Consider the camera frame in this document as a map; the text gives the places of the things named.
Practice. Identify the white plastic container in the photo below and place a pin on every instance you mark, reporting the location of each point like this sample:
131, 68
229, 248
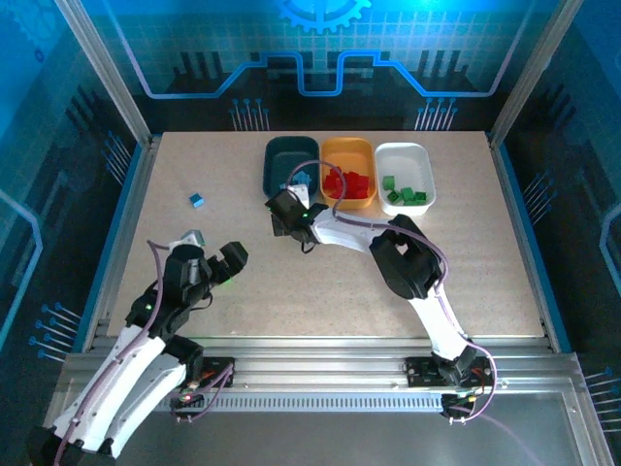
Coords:
405, 160

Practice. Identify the aluminum base rail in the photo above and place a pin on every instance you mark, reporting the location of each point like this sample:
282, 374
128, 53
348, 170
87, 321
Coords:
315, 364

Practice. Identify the light blue sloped lego brick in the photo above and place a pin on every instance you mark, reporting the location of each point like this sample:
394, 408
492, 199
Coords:
303, 177

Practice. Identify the red two-by-two lego brick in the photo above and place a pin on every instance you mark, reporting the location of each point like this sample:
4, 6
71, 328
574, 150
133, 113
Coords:
338, 191

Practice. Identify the yellow-orange plastic container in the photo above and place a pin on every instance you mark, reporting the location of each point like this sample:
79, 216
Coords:
347, 155

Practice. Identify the green lego brick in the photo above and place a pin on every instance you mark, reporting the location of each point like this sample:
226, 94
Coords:
394, 198
407, 194
388, 183
420, 196

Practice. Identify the aluminum frame post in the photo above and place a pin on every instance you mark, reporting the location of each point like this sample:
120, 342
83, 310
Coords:
523, 73
109, 73

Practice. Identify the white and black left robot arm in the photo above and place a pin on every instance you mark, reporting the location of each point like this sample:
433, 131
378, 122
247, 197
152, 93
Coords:
121, 378

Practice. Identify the small blue lego cube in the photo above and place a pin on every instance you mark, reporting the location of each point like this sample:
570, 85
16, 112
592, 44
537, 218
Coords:
196, 200

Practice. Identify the aluminum side rail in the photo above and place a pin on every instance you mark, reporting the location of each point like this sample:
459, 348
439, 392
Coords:
530, 242
116, 242

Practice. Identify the small blue lego brick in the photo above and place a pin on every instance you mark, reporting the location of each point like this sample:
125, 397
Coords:
285, 187

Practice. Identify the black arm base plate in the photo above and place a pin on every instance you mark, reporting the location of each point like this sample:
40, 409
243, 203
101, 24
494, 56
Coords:
220, 364
422, 371

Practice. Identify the grey metal panel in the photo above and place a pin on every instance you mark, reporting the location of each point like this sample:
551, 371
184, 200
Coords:
315, 442

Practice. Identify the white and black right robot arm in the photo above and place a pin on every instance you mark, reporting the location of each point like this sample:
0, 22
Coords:
349, 235

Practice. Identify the red curved lego brick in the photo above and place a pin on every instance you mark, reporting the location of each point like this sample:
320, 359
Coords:
350, 178

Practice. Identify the red lego plate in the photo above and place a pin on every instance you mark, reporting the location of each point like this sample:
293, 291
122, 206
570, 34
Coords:
362, 183

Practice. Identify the red sloped lego brick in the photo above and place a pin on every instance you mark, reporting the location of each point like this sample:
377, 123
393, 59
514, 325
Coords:
331, 180

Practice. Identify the teal plastic container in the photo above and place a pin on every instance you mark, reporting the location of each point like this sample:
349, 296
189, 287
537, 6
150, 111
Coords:
286, 155

